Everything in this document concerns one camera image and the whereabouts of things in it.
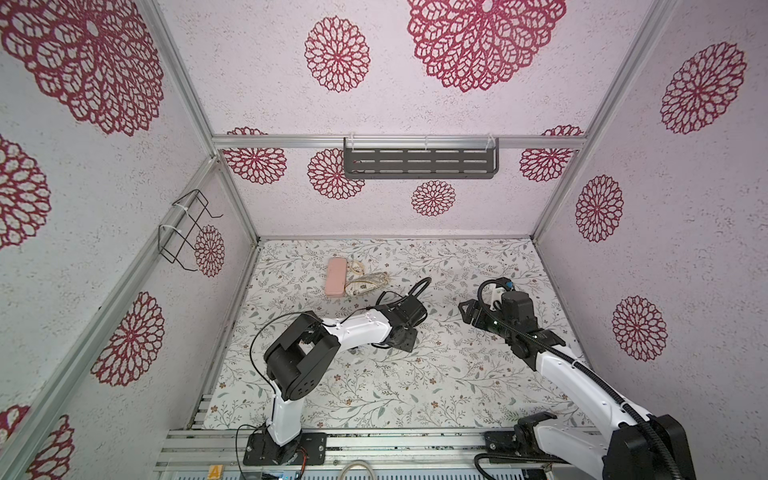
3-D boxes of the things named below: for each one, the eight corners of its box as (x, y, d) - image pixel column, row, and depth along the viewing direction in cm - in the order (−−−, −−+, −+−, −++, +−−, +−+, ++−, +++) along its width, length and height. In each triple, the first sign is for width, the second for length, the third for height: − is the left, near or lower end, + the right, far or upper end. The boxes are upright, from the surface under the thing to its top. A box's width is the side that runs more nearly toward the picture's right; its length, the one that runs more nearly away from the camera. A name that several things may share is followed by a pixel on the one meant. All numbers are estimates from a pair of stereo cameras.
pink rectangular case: (323, 297, 105) (322, 293, 103) (329, 262, 116) (328, 258, 114) (345, 297, 105) (344, 293, 103) (348, 262, 116) (347, 258, 114)
